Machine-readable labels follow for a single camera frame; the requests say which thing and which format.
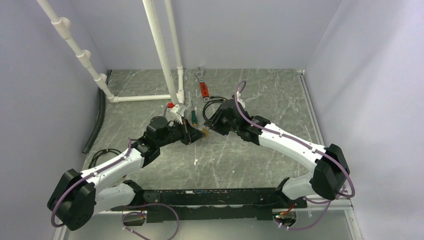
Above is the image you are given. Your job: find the purple cable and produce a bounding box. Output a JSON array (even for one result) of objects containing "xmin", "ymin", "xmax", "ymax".
[
  {"xmin": 50, "ymin": 104, "xmax": 180, "ymax": 240},
  {"xmin": 233, "ymin": 80, "xmax": 356, "ymax": 232}
]

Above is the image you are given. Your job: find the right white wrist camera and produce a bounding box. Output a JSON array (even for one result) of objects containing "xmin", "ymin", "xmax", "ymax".
[{"xmin": 234, "ymin": 92, "xmax": 246, "ymax": 109}]

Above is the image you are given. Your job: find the coiled black cable left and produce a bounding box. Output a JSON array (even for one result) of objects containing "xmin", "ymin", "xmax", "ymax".
[{"xmin": 87, "ymin": 148, "xmax": 122, "ymax": 171}]

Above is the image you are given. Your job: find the black foam tube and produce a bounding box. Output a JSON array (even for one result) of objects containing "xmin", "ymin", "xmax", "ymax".
[{"xmin": 81, "ymin": 88, "xmax": 107, "ymax": 154}]

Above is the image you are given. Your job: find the coiled black cable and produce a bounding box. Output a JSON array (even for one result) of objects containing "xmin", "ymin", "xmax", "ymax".
[
  {"xmin": 87, "ymin": 148, "xmax": 122, "ymax": 171},
  {"xmin": 202, "ymin": 96, "xmax": 229, "ymax": 123}
]

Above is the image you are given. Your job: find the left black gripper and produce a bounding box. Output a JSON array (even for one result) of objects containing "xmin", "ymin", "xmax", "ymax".
[{"xmin": 157, "ymin": 116, "xmax": 206, "ymax": 148}]

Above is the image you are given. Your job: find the green handle screwdriver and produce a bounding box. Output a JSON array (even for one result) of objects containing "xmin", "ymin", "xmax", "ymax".
[{"xmin": 190, "ymin": 100, "xmax": 198, "ymax": 127}]

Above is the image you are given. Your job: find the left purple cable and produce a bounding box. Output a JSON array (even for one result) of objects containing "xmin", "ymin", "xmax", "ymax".
[{"xmin": 50, "ymin": 104, "xmax": 180, "ymax": 240}]

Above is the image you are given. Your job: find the white pvc pipe frame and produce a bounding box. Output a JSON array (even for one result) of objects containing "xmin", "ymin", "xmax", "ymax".
[{"xmin": 37, "ymin": 0, "xmax": 184, "ymax": 104}]

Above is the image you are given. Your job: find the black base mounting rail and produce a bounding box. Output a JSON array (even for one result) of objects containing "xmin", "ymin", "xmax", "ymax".
[{"xmin": 112, "ymin": 187, "xmax": 308, "ymax": 223}]

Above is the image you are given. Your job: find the small brass padlock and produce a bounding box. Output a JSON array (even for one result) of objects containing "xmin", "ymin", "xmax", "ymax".
[{"xmin": 201, "ymin": 126, "xmax": 210, "ymax": 138}]

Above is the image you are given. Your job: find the aluminium rail right edge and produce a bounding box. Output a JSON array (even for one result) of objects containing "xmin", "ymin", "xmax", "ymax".
[{"xmin": 296, "ymin": 70, "xmax": 363, "ymax": 240}]

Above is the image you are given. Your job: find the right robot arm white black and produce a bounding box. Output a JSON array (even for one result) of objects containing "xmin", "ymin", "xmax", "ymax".
[{"xmin": 204, "ymin": 99, "xmax": 350, "ymax": 208}]

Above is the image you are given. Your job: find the red handle adjustable wrench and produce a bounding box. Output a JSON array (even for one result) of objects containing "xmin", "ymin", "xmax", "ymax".
[{"xmin": 195, "ymin": 66, "xmax": 210, "ymax": 102}]

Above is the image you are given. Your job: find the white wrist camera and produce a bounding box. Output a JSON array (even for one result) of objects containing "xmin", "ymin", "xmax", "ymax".
[
  {"xmin": 163, "ymin": 102, "xmax": 187, "ymax": 125},
  {"xmin": 234, "ymin": 92, "xmax": 246, "ymax": 109}
]

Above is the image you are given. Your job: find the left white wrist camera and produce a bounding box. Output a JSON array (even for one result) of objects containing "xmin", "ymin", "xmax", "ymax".
[{"xmin": 163, "ymin": 102, "xmax": 187, "ymax": 125}]

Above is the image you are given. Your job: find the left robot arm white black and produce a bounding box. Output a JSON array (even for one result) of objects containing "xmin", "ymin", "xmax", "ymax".
[{"xmin": 47, "ymin": 116, "xmax": 206, "ymax": 231}]

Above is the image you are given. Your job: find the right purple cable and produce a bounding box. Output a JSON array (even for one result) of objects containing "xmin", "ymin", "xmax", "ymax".
[{"xmin": 233, "ymin": 80, "xmax": 356, "ymax": 232}]

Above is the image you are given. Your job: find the coiled black cable right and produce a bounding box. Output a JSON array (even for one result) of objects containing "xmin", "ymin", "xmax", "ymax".
[{"xmin": 202, "ymin": 96, "xmax": 229, "ymax": 123}]

